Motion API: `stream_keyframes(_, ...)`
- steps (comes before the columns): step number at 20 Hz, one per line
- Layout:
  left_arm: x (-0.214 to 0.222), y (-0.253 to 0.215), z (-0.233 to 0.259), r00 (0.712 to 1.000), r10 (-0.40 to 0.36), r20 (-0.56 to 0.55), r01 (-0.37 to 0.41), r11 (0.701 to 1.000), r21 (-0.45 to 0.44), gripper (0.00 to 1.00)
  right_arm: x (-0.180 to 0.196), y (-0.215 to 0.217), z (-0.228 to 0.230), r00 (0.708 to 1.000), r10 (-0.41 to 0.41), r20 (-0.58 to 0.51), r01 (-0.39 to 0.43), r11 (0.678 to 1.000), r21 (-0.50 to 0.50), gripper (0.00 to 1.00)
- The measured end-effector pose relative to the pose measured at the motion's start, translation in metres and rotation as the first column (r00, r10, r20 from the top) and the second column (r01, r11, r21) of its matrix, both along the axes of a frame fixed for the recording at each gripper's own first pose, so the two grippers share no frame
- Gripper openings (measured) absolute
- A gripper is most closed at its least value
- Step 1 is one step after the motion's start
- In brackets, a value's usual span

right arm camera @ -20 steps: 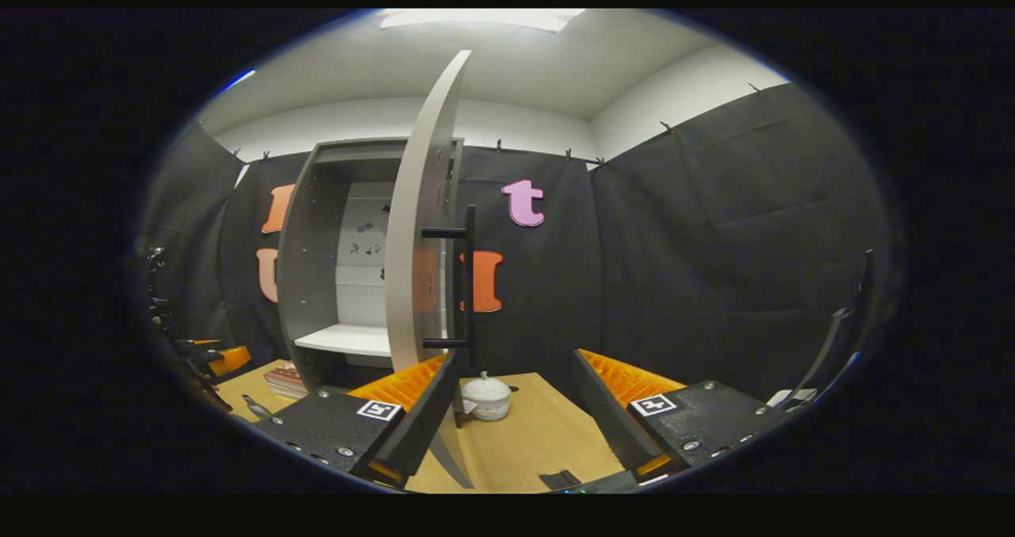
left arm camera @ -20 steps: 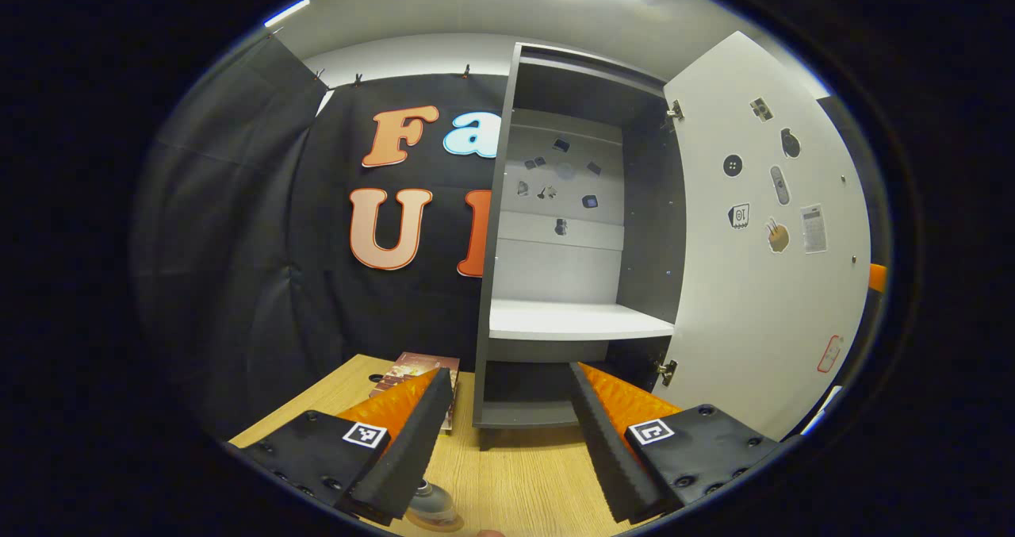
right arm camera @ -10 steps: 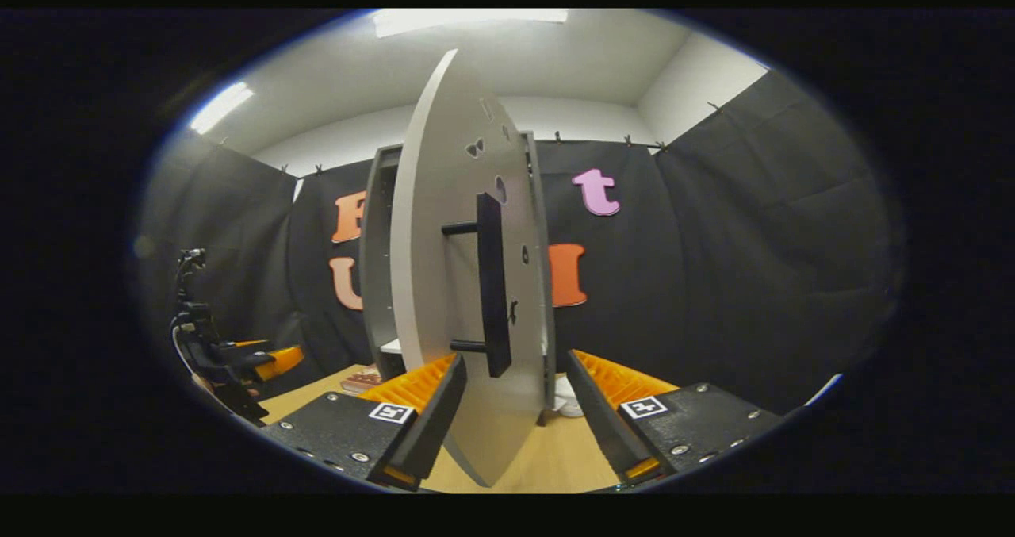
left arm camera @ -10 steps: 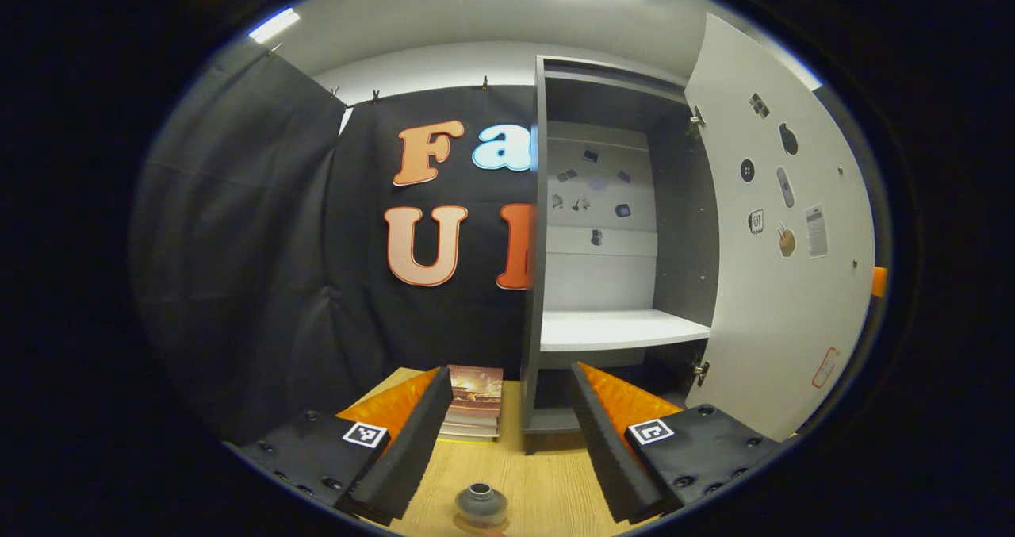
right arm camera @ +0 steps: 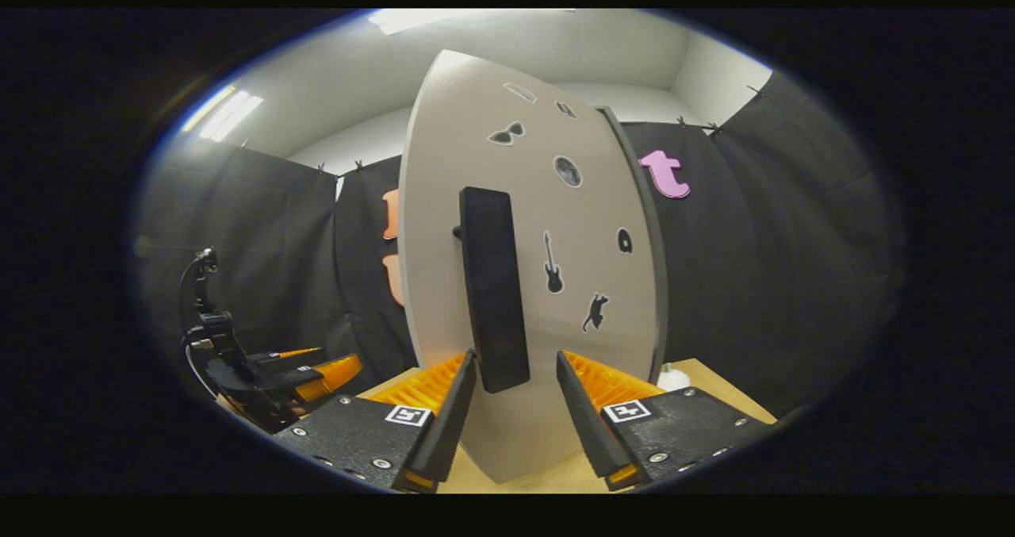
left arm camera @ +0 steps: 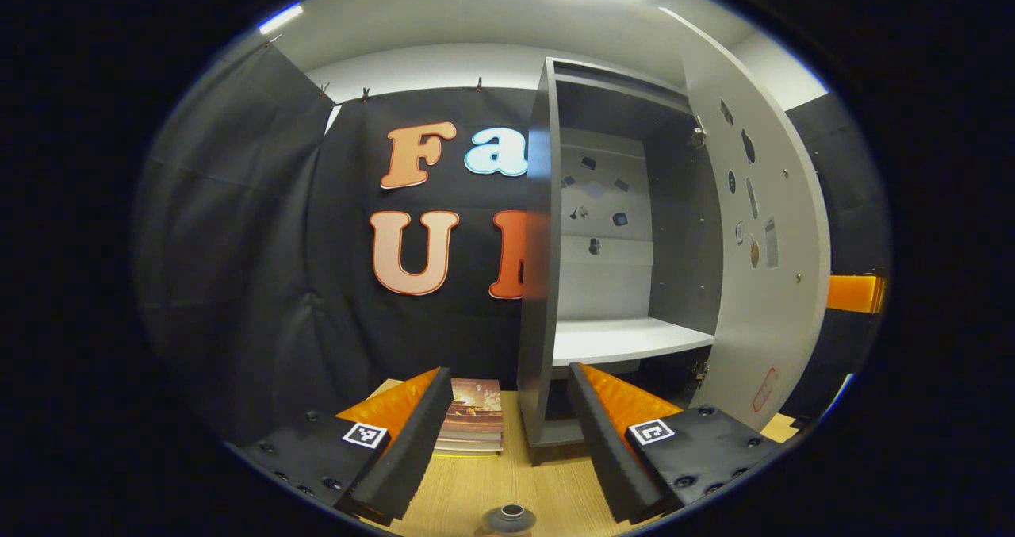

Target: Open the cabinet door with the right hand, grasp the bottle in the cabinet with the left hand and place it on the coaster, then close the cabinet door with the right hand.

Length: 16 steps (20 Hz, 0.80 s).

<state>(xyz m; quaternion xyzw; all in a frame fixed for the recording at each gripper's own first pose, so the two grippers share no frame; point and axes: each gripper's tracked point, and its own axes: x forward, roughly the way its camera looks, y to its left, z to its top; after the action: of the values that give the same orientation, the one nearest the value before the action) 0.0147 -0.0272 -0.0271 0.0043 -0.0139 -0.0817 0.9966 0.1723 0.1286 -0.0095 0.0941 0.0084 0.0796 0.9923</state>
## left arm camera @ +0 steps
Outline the silver bottle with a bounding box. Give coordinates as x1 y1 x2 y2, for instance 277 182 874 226
482 503 538 537

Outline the ceiling strip light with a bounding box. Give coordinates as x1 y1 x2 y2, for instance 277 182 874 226
258 2 305 36

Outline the brown book stack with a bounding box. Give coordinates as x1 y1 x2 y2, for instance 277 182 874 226
434 377 505 456

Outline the white cabinet door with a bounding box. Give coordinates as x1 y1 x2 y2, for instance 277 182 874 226
658 6 832 435

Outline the grey cabinet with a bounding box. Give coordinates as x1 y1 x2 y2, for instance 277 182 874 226
517 57 724 466

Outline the black backdrop cloth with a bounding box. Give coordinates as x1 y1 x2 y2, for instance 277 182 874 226
131 41 893 447

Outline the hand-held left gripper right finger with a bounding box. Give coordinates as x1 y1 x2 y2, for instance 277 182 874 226
567 361 782 524

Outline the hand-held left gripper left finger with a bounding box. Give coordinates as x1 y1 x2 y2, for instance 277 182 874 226
234 366 454 526

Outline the white cabinet shelf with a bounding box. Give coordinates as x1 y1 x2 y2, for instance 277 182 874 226
553 317 714 367

